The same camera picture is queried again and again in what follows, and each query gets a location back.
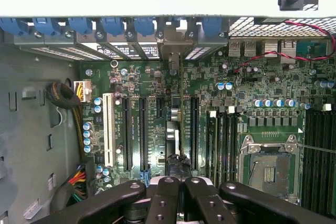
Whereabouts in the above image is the vented metal slot cover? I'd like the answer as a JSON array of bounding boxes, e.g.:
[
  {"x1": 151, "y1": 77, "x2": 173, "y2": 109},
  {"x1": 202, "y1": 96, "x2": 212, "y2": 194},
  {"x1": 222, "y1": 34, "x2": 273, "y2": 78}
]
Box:
[
  {"x1": 185, "y1": 36, "x2": 228, "y2": 61},
  {"x1": 13, "y1": 35, "x2": 85, "y2": 61},
  {"x1": 44, "y1": 35, "x2": 106, "y2": 61}
]

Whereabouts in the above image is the short black expansion slot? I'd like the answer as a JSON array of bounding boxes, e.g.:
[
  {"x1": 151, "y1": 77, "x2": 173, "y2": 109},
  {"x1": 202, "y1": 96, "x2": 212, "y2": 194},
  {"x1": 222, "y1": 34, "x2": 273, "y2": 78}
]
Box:
[{"x1": 156, "y1": 97, "x2": 165, "y2": 119}]

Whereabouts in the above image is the coloured wire bundle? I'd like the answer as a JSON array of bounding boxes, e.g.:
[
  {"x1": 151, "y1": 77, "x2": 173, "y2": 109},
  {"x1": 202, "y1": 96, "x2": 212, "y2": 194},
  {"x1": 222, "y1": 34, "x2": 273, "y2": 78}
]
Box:
[{"x1": 49, "y1": 165, "x2": 89, "y2": 209}]

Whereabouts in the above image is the silver open PC case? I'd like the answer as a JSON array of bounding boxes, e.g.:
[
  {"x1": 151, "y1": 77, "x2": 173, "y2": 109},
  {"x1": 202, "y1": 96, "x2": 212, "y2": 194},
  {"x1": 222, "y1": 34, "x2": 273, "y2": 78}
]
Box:
[{"x1": 0, "y1": 0, "x2": 336, "y2": 224}]

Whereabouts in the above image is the green Dell motherboard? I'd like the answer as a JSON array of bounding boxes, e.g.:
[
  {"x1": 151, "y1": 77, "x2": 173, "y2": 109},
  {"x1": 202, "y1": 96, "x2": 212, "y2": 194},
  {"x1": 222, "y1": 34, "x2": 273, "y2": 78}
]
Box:
[{"x1": 78, "y1": 39, "x2": 336, "y2": 209}]

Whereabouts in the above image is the white power connector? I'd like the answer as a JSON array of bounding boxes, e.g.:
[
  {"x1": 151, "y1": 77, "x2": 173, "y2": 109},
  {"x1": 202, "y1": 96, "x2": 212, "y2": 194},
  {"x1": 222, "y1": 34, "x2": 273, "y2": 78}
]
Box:
[{"x1": 73, "y1": 81, "x2": 92, "y2": 103}]

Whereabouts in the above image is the metal framed CPU socket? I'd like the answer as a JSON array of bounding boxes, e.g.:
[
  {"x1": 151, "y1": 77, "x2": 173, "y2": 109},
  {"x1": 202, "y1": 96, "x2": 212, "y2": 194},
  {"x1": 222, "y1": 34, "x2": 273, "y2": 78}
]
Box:
[{"x1": 239, "y1": 134, "x2": 302, "y2": 206}]

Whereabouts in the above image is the thin metal locking lever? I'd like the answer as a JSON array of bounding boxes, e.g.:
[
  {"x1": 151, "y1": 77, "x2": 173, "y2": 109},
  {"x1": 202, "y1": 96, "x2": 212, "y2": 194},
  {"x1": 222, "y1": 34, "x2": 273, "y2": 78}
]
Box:
[{"x1": 298, "y1": 142, "x2": 336, "y2": 154}]

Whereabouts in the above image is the red and black twisted wire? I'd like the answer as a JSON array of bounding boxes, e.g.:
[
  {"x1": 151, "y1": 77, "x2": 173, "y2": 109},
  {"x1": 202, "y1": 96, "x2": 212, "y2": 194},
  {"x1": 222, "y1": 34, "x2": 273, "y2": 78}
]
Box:
[{"x1": 233, "y1": 20, "x2": 336, "y2": 74}]

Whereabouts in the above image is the black sleeved power cable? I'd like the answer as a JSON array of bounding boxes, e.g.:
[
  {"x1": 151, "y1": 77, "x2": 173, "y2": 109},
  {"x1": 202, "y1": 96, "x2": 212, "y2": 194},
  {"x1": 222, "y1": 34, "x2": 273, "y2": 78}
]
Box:
[{"x1": 46, "y1": 82, "x2": 86, "y2": 161}]

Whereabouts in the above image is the white expansion slot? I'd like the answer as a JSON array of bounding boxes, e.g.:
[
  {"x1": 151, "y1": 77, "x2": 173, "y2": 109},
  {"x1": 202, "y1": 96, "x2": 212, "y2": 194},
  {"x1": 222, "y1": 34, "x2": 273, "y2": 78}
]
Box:
[{"x1": 102, "y1": 92, "x2": 116, "y2": 167}]

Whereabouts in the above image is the blue card retention clip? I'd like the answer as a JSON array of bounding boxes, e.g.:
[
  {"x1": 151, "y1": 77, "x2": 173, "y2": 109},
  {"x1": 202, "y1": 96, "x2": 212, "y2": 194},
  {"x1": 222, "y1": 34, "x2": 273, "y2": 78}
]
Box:
[
  {"x1": 33, "y1": 17, "x2": 60, "y2": 36},
  {"x1": 133, "y1": 17, "x2": 155, "y2": 37},
  {"x1": 101, "y1": 17, "x2": 124, "y2": 37},
  {"x1": 67, "y1": 17, "x2": 93, "y2": 35},
  {"x1": 0, "y1": 18, "x2": 20, "y2": 36},
  {"x1": 203, "y1": 16, "x2": 223, "y2": 37}
]

